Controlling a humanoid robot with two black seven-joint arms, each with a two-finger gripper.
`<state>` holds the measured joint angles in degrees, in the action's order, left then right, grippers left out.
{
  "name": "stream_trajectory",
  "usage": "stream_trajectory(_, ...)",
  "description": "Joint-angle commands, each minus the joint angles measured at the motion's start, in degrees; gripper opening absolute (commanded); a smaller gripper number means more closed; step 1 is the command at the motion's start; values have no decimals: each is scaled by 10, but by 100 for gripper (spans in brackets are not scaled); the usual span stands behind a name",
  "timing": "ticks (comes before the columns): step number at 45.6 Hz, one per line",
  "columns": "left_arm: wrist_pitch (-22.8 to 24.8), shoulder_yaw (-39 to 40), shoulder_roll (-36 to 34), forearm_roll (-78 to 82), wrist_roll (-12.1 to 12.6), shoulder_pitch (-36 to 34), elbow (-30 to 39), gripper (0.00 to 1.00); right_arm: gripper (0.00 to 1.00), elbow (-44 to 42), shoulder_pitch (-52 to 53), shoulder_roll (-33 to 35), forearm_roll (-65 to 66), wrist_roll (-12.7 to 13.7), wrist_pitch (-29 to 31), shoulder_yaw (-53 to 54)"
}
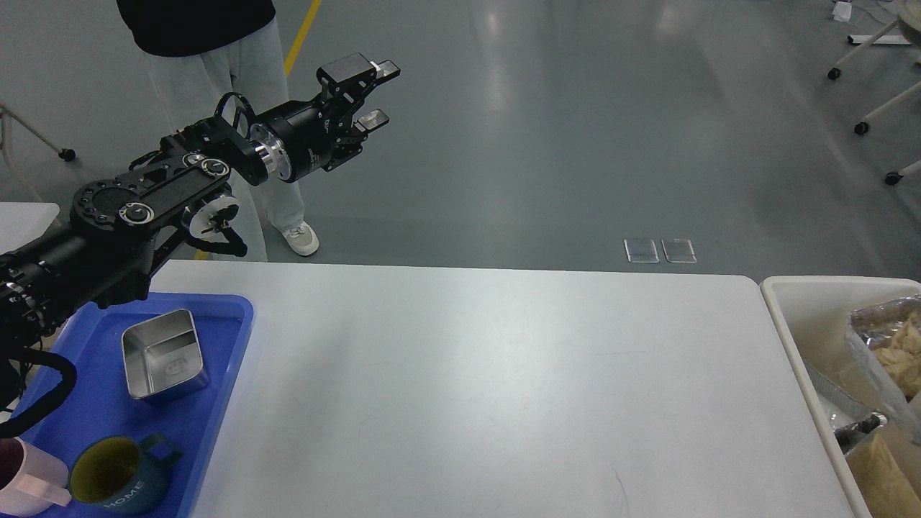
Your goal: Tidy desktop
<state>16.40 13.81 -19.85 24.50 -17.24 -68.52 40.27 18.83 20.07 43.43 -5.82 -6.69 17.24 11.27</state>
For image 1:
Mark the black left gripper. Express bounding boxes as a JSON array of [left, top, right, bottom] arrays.
[[250, 53, 401, 183]]

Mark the stainless steel rectangular container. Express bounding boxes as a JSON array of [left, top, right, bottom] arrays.
[[121, 309, 210, 406]]

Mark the teal mug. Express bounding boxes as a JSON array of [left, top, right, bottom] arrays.
[[68, 433, 183, 516]]

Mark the aluminium foil tray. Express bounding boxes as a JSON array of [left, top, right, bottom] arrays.
[[845, 294, 920, 445]]

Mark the brown paper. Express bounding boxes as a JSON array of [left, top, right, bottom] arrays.
[[845, 435, 920, 517], [873, 312, 920, 402]]

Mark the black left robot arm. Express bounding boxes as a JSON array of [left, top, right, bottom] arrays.
[[2, 53, 401, 438]]

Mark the wheeled stand left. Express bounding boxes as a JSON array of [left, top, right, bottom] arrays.
[[1, 103, 78, 203]]

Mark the clear floor plate left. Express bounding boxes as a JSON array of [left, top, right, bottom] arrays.
[[624, 238, 661, 263]]

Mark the clear floor plate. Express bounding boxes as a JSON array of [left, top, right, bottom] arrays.
[[624, 238, 661, 263], [661, 238, 697, 263]]

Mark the clear floor plate right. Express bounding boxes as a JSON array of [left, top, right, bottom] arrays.
[[661, 238, 697, 263]]

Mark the white side table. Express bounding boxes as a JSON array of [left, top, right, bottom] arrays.
[[1, 202, 60, 253]]

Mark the blue plastic tray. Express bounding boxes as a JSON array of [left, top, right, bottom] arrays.
[[22, 293, 254, 517]]

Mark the pink mug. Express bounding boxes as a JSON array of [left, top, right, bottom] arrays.
[[1, 438, 72, 517]]

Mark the white plastic bin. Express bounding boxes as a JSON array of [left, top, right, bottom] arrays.
[[761, 276, 919, 517]]

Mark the wheeled chair base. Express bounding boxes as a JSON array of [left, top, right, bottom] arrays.
[[826, 0, 921, 186]]

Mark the old foil in bin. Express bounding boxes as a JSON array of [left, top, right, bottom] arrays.
[[802, 360, 889, 454]]

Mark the brown paper in bin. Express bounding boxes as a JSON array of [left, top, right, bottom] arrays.
[[845, 435, 920, 517]]

